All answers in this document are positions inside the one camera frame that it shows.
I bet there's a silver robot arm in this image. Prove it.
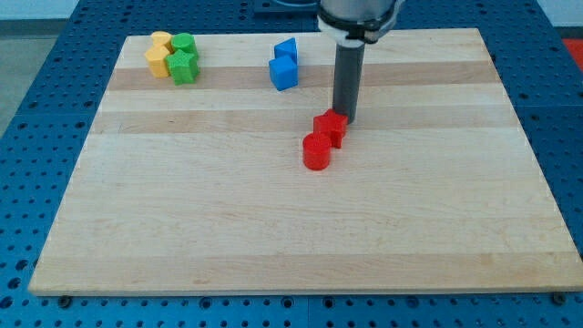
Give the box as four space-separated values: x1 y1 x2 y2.
317 0 405 48

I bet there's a red cylinder block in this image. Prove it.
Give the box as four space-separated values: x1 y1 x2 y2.
302 132 332 170

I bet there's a red star block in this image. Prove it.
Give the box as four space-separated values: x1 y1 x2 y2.
313 108 348 149

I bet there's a blue cube block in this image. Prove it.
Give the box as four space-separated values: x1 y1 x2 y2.
269 56 299 91

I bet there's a wooden board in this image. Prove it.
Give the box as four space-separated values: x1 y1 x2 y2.
28 28 582 296

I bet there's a blue triangular block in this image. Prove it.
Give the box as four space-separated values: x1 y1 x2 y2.
274 37 298 64

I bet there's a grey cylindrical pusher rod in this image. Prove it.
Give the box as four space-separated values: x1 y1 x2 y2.
332 45 365 124

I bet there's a green star block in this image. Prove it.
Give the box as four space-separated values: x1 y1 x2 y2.
166 49 199 86

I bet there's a green cylinder block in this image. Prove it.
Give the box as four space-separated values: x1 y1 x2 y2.
170 33 199 57

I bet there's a yellow hexagon block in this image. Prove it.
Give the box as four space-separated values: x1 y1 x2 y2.
144 46 170 78

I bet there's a yellow cylinder block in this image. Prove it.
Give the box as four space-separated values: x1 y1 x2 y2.
150 31 174 54

